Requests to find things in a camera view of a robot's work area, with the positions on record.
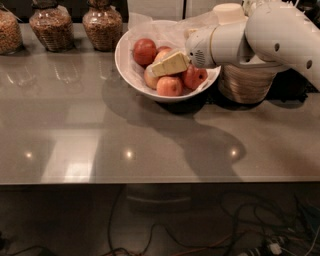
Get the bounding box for white ceramic bowl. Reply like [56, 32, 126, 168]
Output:
[115, 20, 221, 103]

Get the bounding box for middle glass cereal jar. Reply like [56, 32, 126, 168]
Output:
[29, 0, 74, 52]

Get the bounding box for hidden red apple back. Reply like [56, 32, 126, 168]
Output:
[157, 46, 171, 53]

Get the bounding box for glass cereal jar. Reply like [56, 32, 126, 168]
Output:
[29, 0, 74, 52]
[0, 7, 23, 55]
[82, 0, 123, 52]

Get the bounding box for orange floor cable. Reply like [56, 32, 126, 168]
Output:
[173, 233, 234, 256]

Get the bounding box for yellow-red apple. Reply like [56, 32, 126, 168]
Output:
[157, 76, 183, 97]
[154, 48, 172, 62]

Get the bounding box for front stack paper bowls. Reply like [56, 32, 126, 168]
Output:
[218, 64, 277, 104]

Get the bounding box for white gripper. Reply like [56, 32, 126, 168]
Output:
[146, 27, 216, 77]

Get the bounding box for white power plug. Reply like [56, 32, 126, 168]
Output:
[269, 243, 282, 256]

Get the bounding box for white plastic cutlery bundle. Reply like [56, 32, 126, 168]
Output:
[242, 0, 265, 16]

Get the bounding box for right glass cereal jar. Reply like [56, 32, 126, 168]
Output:
[82, 0, 123, 52]

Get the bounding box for left glass cereal jar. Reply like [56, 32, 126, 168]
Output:
[0, 7, 23, 55]

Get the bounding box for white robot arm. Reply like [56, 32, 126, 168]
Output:
[147, 0, 320, 88]

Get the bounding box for black floor cable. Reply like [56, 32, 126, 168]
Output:
[106, 185, 158, 256]

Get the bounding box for small apple left front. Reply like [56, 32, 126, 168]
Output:
[144, 67, 159, 90]

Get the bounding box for red apple right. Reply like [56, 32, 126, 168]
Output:
[181, 64, 208, 90]

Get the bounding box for dark red apple back left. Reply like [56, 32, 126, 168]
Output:
[133, 38, 157, 66]

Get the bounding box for white paper bowl liner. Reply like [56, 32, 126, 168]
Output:
[115, 12, 220, 102]

